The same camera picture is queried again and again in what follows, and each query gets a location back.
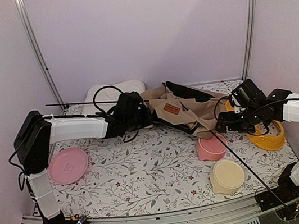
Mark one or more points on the left aluminium frame post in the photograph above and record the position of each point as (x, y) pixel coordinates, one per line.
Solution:
(24, 17)

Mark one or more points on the pink round plate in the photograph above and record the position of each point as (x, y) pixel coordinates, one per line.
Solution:
(68, 166)

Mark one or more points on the black tent pole long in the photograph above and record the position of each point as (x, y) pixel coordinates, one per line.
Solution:
(255, 175)

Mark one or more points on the pink footed pet bowl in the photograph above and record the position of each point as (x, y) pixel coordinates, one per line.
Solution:
(212, 149)

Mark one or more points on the aluminium frame post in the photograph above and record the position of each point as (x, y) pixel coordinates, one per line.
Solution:
(249, 38)
(24, 17)

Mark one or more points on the cream footed pet bowl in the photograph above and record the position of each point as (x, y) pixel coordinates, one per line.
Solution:
(226, 177)

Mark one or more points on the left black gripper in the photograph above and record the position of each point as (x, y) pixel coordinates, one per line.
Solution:
(148, 119)

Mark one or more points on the yellow double bowl holder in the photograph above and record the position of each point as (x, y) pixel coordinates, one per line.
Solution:
(268, 141)

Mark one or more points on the floral patterned table mat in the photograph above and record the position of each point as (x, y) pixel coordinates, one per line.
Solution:
(159, 171)

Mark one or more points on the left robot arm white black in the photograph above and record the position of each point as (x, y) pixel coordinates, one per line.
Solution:
(39, 132)

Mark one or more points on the right aluminium frame post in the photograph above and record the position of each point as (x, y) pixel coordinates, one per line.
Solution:
(249, 38)

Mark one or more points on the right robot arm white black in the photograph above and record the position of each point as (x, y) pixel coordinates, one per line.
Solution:
(253, 107)

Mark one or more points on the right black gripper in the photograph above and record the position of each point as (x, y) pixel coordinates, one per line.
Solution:
(232, 126)

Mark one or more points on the beige fabric pet tent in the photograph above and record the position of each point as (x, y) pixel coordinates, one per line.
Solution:
(184, 108)

